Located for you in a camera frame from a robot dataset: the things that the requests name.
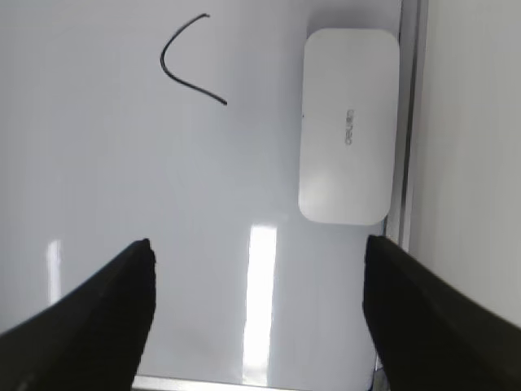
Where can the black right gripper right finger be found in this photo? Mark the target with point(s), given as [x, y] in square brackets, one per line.
[428, 335]

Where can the white board with grey frame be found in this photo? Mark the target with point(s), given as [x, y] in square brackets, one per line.
[179, 122]

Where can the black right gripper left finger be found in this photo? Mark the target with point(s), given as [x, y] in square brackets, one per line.
[93, 338]

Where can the white board eraser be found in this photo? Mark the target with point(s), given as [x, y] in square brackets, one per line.
[350, 96]

